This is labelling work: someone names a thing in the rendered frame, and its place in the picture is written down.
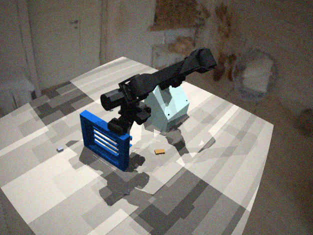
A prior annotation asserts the tan flat rectangular block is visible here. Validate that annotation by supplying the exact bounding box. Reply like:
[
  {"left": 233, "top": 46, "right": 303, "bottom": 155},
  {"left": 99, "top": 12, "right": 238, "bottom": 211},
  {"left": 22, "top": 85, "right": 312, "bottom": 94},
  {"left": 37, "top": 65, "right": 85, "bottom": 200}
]
[{"left": 154, "top": 148, "right": 165, "bottom": 155}]

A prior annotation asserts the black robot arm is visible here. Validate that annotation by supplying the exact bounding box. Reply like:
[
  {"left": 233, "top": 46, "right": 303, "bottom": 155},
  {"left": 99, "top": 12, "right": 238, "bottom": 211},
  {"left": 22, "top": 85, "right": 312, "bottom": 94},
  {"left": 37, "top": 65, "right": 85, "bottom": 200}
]
[{"left": 100, "top": 47, "right": 217, "bottom": 125}]

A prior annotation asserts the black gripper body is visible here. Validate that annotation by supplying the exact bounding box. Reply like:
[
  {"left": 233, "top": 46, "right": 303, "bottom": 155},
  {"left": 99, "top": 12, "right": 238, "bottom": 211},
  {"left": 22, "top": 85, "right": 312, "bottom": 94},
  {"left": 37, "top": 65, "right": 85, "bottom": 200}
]
[{"left": 107, "top": 101, "right": 147, "bottom": 135}]

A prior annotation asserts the blue slatted door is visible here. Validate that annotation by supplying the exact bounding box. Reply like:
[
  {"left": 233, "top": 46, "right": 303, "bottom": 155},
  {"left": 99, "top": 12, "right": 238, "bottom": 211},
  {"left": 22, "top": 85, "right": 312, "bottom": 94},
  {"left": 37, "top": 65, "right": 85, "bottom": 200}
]
[{"left": 79, "top": 110, "right": 133, "bottom": 172}]

